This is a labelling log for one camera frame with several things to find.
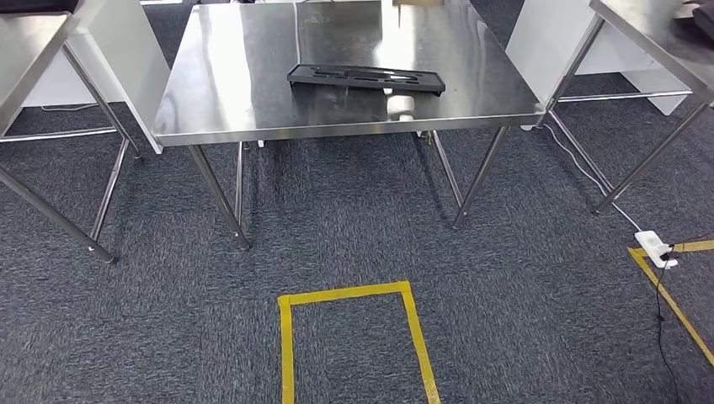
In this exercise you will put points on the black plastic frame part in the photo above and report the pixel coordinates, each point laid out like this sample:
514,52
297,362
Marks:
298,72

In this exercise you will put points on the stainless steel workbench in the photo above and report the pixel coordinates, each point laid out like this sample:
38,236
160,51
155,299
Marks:
234,83

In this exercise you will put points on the yellow floor tape square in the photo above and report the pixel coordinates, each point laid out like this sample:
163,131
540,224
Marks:
340,292

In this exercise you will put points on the white power strip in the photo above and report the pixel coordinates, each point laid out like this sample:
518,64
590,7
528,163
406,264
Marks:
652,245

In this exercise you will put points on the stainless steel table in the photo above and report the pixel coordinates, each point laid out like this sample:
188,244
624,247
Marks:
22,50
641,28

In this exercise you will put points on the black textured car panel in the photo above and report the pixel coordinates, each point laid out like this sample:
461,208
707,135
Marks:
705,19

